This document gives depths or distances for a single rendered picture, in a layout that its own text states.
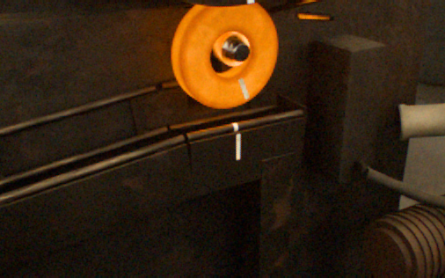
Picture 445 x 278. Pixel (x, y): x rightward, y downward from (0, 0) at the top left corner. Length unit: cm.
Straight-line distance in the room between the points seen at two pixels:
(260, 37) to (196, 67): 10
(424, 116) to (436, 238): 20
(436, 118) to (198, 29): 43
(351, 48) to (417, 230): 31
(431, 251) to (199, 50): 48
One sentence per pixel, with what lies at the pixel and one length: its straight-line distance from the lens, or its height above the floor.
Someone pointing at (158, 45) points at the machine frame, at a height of 82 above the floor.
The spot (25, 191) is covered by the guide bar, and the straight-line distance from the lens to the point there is 66.
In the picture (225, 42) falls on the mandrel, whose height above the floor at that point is 83.
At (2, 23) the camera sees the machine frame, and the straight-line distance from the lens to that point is 70.
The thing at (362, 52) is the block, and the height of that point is 79.
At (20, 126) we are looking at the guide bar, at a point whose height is 74.
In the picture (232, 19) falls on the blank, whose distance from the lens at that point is 70.
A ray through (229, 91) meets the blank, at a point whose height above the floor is 76.
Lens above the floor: 99
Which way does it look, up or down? 24 degrees down
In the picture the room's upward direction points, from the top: 1 degrees counter-clockwise
